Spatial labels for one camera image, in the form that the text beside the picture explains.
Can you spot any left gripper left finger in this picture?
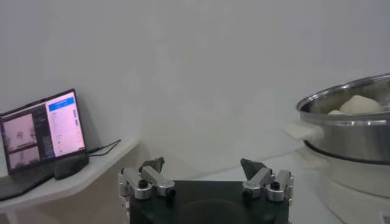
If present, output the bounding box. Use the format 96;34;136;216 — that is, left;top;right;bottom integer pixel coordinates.
118;156;177;205

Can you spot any cream electric cooker pot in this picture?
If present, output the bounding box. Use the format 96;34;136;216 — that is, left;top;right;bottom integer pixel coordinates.
294;145;390;224

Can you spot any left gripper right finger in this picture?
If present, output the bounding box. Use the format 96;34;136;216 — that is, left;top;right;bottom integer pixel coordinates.
239;158;294;203

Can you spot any black laptop charger cable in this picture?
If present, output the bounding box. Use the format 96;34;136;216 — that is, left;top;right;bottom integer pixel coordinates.
87;139;122;158

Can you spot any white side table with mouse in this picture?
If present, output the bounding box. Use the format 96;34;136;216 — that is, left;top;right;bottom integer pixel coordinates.
0;138;141;224

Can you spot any steel steamer basket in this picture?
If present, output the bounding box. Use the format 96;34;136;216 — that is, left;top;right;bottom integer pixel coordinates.
285;72;390;166

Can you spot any black laptop white-blue screen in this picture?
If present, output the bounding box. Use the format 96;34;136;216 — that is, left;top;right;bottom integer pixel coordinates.
0;88;88;201

